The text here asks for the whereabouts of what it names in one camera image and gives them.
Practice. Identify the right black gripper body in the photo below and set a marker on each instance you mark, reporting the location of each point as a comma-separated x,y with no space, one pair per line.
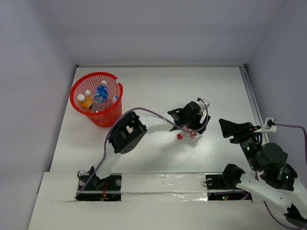
247,140

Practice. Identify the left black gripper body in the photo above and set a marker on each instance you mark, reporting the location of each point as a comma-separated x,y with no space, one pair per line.
195,123

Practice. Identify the red mesh plastic bin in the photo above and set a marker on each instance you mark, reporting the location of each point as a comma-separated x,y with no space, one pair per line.
90,82

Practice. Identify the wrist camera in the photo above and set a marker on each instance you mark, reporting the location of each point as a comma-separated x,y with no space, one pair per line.
203,103
269,126

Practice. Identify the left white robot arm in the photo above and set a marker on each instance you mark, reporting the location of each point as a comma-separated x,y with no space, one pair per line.
130,128

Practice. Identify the crushed red label bottle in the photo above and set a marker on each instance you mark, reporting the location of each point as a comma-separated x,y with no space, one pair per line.
183,134

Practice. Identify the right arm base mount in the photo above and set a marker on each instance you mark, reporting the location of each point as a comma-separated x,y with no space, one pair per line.
217,190

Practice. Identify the clear unlabeled plastic bottle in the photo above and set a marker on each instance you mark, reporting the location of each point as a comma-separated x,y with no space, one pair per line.
88,93

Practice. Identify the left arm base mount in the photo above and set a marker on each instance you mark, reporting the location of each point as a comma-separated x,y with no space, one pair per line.
108,189

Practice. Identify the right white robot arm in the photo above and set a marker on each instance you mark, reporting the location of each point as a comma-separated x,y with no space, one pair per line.
276,182

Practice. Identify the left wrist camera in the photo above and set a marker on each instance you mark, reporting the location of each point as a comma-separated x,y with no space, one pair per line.
203,103

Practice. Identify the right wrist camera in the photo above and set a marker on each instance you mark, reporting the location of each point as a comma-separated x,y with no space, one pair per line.
269,126

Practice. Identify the blue label bottle front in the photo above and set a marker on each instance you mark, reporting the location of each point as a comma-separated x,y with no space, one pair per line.
100,97

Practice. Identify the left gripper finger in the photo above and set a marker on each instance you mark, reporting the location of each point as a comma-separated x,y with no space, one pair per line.
176,114
176,127

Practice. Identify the tall orange juice bottle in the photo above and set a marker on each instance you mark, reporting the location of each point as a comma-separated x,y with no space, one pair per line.
85,102

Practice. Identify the aluminium rail right edge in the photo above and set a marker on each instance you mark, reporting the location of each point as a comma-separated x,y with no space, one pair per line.
251,96

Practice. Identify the large clear plastic bottle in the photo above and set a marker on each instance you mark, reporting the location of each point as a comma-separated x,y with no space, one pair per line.
112,101

